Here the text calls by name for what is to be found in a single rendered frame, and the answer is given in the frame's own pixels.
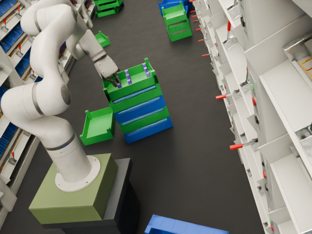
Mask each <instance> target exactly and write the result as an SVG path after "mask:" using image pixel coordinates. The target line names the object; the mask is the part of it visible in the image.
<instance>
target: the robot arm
mask: <svg viewBox="0 0 312 234"><path fill-rule="evenodd" d="M20 25H21V28H22V30H23V31H24V32H25V33H26V34H27V35H29V36H33V37H36V38H35V39H34V41H33V43H32V47H31V53H30V65H31V68H32V70H33V71H34V72H35V73H36V74H37V75H38V76H40V77H41V78H43V80H42V81H40V82H36V83H32V84H26V85H22V86H18V87H14V88H11V89H9V90H7V91H6V92H5V93H4V95H3V96H2V99H1V108H2V111H3V113H4V115H5V116H6V118H7V119H8V120H9V121H10V122H11V123H13V124H14V125H16V126H17V127H19V128H21V129H23V130H25V131H27V132H29V133H31V134H33V135H35V136H36V137H38V138H39V139H40V141H41V142H42V144H43V146H44V147H45V149H46V151H47V152H48V154H49V156H50V157H51V159H52V161H53V162H54V164H55V166H56V167H57V174H56V177H55V183H56V186H57V187H58V188H59V189H60V190H61V191H64V192H75V191H79V190H81V189H84V188H86V187H87V186H89V185H90V184H91V183H93V182H94V181H95V179H96V178H97V177H98V175H99V173H100V170H101V164H100V162H99V160H98V159H97V158H96V157H94V156H87V155H86V154H85V152H84V150H83V148H82V146H81V144H80V142H79V140H78V138H77V136H76V134H75V132H74V130H73V128H72V126H71V125H70V123H69V122H68V121H67V120H65V119H63V118H60V117H56V116H54V115H57V114H60V113H62V112H64V111H66V110H67V109H68V108H69V106H70V104H71V93H70V91H69V89H68V87H67V85H66V84H65V82H64V80H63V79H62V77H61V75H60V72H59V65H58V60H59V50H60V48H61V46H62V45H63V43H64V42H65V41H66V47H67V49H68V51H69V52H70V54H71V55H72V56H73V57H74V58H75V59H77V60H81V59H83V58H84V57H86V56H87V55H89V56H90V58H91V59H92V61H93V62H94V61H95V64H94V66H95V68H96V70H97V72H98V73H99V75H100V77H101V78H102V80H103V82H104V81H109V82H111V83H112V84H113V86H114V87H118V85H117V83H120V84H121V81H120V79H119V78H118V73H119V72H120V69H119V68H118V67H117V66H116V64H115V63H114V62H113V60H112V59H111V58H110V57H109V56H108V55H105V54H106V52H105V51H104V49H103V48H102V46H101V45H100V43H99V42H98V40H97V39H96V37H95V36H94V34H93V33H92V31H91V30H90V29H89V30H87V25H86V23H85V21H84V20H83V19H82V17H81V16H80V14H79V13H78V11H77V10H76V8H75V7H74V5H73V4H72V3H71V1H70V0H40V1H38V2H37V3H35V4H33V5H32V6H30V7H29V8H28V9H27V10H26V11H25V12H24V14H23V15H22V17H21V20H20ZM78 42H80V43H79V44H77V43H78ZM111 74H113V76H114V77H115V80H116V82H117V83H116V82H115V80H113V79H112V77H111V76H110V75H111Z"/></svg>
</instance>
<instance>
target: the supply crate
mask: <svg viewBox="0 0 312 234"><path fill-rule="evenodd" d="M144 60H145V64H146V67H147V69H148V72H149V73H150V77H148V78H147V76H146V74H145V71H144V68H143V64H140V65H137V66H134V67H132V68H129V69H127V70H128V72H129V75H130V77H131V81H132V84H130V85H129V84H128V82H127V77H126V73H125V70H124V71H121V72H119V73H118V78H119V79H120V81H121V86H122V88H118V87H114V86H113V84H112V83H111V82H109V81H104V82H103V86H104V89H103V90H104V93H105V95H106V97H107V100H108V102H111V101H113V100H116V99H118V98H121V97H124V96H126V95H129V94H132V93H134V92H136V91H139V90H142V89H144V88H147V87H150V86H152V85H155V84H158V83H159V82H158V79H157V76H156V73H155V70H153V68H152V66H151V65H150V63H149V60H148V58H145V59H144ZM111 77H112V79H113V80H115V77H114V76H113V75H111ZM101 79H102V78H101ZM115 82H116V80H115ZM116 83H117V82H116Z"/></svg>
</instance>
